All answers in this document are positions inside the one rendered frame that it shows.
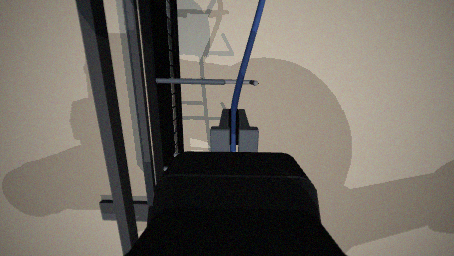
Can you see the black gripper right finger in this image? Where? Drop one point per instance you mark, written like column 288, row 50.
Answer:
column 246, row 136

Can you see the blue cable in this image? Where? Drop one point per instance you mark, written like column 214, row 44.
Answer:
column 242, row 72

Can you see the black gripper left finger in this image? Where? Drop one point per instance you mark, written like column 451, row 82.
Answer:
column 220, row 136

